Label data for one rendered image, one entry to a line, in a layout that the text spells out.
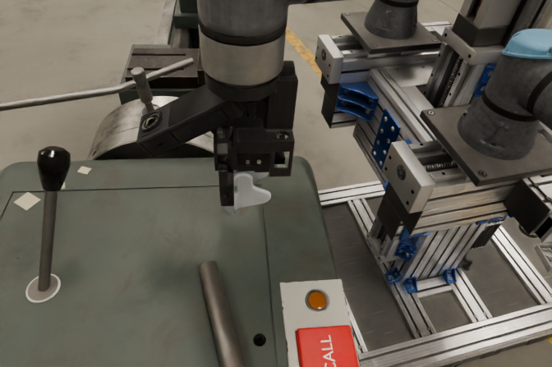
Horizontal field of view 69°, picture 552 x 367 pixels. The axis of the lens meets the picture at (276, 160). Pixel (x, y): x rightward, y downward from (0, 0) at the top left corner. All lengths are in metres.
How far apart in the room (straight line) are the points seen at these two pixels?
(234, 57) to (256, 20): 0.04
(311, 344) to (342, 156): 2.10
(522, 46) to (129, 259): 0.71
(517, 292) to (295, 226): 1.54
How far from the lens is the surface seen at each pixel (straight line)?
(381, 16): 1.23
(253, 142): 0.40
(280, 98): 0.39
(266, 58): 0.35
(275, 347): 0.48
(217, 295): 0.48
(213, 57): 0.35
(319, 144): 2.56
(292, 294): 0.50
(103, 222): 0.59
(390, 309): 1.74
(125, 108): 0.81
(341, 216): 1.93
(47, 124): 2.91
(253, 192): 0.47
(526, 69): 0.84
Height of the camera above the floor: 1.70
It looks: 45 degrees down
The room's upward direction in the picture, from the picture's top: 5 degrees clockwise
